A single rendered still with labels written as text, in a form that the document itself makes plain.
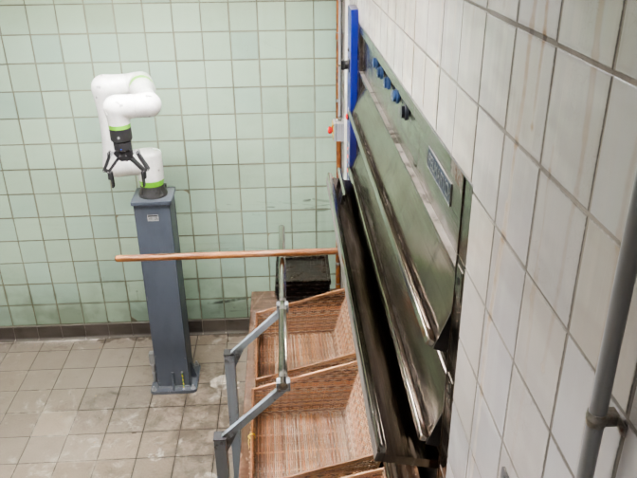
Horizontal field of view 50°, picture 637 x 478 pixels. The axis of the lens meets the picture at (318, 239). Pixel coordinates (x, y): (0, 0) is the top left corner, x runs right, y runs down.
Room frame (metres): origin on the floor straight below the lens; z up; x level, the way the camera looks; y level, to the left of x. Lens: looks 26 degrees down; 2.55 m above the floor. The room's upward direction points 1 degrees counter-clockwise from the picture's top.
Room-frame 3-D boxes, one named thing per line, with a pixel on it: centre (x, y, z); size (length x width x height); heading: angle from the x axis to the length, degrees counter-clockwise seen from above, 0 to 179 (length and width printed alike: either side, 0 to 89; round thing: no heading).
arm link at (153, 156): (3.34, 0.87, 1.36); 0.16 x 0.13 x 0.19; 107
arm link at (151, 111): (2.99, 0.75, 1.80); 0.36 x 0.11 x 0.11; 17
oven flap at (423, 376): (2.10, -0.23, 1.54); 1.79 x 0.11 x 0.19; 3
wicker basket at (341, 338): (2.67, 0.06, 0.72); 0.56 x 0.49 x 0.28; 4
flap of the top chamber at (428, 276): (2.10, -0.23, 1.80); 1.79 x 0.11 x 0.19; 3
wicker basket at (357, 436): (2.06, 0.03, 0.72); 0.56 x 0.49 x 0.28; 4
